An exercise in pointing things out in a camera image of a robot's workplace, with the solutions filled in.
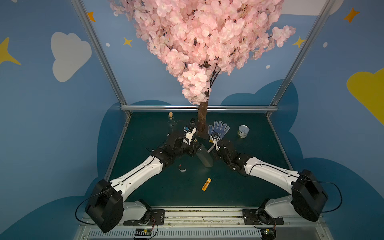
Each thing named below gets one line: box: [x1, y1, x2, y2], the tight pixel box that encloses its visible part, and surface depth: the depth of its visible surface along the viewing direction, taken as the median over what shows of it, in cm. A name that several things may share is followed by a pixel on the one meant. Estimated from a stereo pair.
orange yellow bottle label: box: [201, 177, 212, 192], surface depth 88 cm
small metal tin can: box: [237, 124, 250, 139], surface depth 107 cm
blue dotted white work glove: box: [208, 120, 230, 139], surface depth 114 cm
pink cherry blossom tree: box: [110, 0, 296, 135], surface depth 49 cm
